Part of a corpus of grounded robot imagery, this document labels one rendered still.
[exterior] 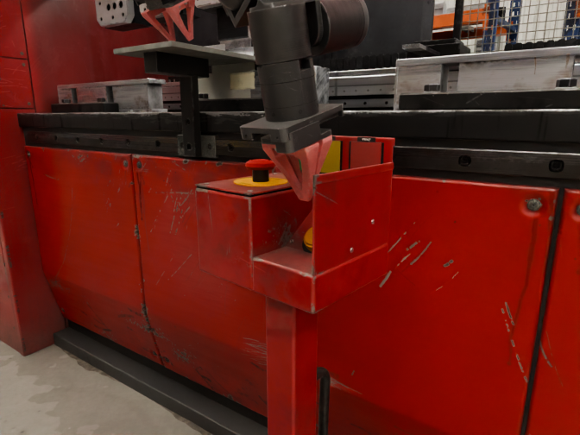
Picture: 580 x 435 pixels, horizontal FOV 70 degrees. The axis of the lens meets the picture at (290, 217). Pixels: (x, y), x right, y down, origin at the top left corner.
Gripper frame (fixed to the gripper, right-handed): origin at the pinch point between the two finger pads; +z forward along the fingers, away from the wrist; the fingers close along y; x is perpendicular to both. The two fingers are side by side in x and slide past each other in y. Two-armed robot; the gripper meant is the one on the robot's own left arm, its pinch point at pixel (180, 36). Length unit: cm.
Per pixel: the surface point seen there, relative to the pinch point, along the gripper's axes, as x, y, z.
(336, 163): 23, -46, 12
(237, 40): -17.1, 0.3, 7.3
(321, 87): -11.3, -24.0, 17.3
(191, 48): 5.7, -8.1, 0.7
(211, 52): 0.8, -8.0, 3.4
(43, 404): 64, 52, 83
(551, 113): 3, -69, 15
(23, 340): 53, 84, 82
